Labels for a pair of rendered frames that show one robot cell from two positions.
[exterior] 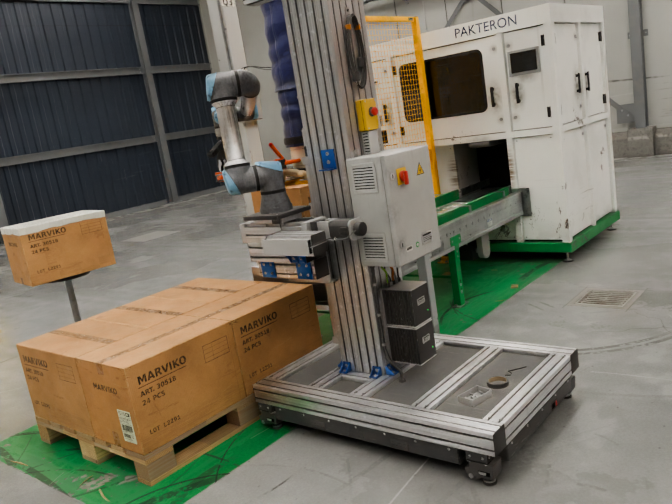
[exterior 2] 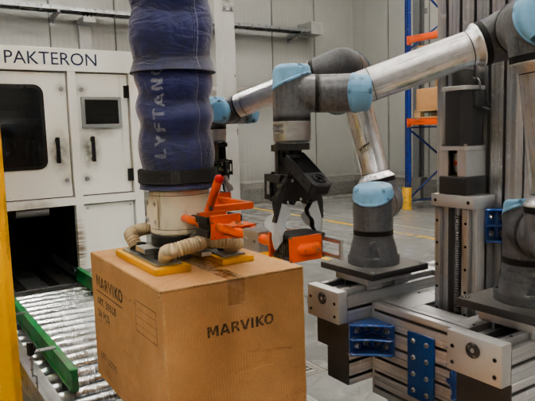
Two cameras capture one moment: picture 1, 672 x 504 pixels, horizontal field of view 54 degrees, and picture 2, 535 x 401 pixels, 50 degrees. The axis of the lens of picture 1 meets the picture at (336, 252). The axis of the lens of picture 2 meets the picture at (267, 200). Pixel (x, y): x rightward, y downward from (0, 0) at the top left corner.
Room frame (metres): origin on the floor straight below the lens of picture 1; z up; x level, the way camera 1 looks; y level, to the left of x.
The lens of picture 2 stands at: (3.20, 1.61, 1.43)
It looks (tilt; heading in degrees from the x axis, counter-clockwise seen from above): 7 degrees down; 285
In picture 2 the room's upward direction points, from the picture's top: 2 degrees counter-clockwise
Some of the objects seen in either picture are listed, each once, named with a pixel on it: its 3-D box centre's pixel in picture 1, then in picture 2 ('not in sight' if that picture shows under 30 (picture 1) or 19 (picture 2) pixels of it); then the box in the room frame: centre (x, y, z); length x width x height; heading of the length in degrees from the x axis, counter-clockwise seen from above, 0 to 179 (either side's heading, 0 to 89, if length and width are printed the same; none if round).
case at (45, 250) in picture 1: (59, 246); not in sight; (4.68, 1.96, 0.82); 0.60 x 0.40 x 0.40; 131
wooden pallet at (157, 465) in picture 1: (187, 395); not in sight; (3.36, 0.92, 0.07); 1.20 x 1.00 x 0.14; 139
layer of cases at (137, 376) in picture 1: (177, 348); not in sight; (3.36, 0.92, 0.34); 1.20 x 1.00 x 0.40; 139
